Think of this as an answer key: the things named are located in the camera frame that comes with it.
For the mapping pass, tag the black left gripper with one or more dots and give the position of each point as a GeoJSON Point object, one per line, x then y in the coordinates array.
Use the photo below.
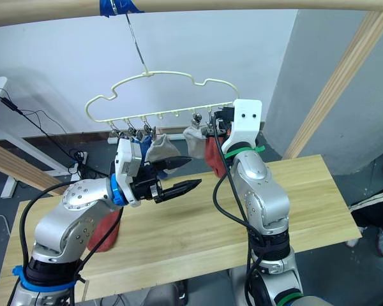
{"type": "Point", "coordinates": [143, 188]}

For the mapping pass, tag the metal hanger clip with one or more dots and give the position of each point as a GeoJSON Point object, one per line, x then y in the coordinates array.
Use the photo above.
{"type": "Point", "coordinates": [115, 130]}
{"type": "Point", "coordinates": [147, 128]}
{"type": "Point", "coordinates": [131, 129]}
{"type": "Point", "coordinates": [197, 119]}

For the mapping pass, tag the dark rounded shape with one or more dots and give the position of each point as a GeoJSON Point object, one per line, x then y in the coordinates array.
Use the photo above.
{"type": "Point", "coordinates": [166, 293]}

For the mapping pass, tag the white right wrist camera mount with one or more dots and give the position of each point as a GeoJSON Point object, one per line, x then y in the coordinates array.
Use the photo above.
{"type": "Point", "coordinates": [244, 127]}

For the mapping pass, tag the wooden frame low beam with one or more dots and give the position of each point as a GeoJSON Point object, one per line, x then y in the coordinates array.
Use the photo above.
{"type": "Point", "coordinates": [16, 165]}

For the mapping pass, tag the cream plastic clip hanger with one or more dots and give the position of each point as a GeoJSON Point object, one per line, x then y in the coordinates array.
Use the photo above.
{"type": "Point", "coordinates": [166, 74]}

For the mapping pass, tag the green wrist tape band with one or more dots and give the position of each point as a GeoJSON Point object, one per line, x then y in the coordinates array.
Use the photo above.
{"type": "Point", "coordinates": [242, 151]}

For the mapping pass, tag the grey sock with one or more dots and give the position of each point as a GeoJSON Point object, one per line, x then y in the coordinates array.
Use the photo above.
{"type": "Point", "coordinates": [161, 150]}
{"type": "Point", "coordinates": [194, 143]}

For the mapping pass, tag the white floor power strip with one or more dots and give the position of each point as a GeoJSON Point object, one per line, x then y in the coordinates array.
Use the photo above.
{"type": "Point", "coordinates": [80, 159]}

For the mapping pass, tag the wooden frame slanted post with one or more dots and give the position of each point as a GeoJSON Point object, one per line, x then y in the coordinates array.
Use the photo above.
{"type": "Point", "coordinates": [338, 83]}

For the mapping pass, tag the wooden frame crossbeam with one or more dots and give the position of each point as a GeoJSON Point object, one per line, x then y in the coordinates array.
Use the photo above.
{"type": "Point", "coordinates": [242, 4]}

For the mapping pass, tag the white desk frame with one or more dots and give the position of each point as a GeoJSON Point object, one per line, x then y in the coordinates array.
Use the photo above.
{"type": "Point", "coordinates": [19, 145]}

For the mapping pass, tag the red sock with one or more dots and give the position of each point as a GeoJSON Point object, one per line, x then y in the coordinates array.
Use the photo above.
{"type": "Point", "coordinates": [110, 229]}
{"type": "Point", "coordinates": [214, 159]}

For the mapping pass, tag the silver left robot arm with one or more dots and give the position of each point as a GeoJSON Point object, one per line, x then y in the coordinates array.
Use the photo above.
{"type": "Point", "coordinates": [83, 195]}

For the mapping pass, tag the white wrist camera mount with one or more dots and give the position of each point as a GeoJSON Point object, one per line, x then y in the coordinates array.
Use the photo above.
{"type": "Point", "coordinates": [127, 159]}
{"type": "Point", "coordinates": [244, 127]}

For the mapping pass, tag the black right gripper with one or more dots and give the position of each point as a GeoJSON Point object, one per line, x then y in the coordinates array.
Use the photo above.
{"type": "Point", "coordinates": [224, 122]}

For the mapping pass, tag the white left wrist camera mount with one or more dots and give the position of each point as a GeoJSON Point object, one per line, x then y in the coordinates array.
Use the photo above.
{"type": "Point", "coordinates": [127, 159]}

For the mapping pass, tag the blue sock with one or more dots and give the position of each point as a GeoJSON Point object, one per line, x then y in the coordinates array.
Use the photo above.
{"type": "Point", "coordinates": [144, 150]}

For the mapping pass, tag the person in dark trousers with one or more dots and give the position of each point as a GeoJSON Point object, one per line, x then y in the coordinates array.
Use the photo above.
{"type": "Point", "coordinates": [376, 207]}

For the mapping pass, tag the blue tape on beam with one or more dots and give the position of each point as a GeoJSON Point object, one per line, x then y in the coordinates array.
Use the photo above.
{"type": "Point", "coordinates": [121, 5]}

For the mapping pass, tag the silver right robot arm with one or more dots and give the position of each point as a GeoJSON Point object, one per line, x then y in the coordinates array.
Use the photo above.
{"type": "Point", "coordinates": [258, 197]}

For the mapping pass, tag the metal hanger hook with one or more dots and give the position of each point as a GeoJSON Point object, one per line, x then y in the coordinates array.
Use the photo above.
{"type": "Point", "coordinates": [135, 39]}

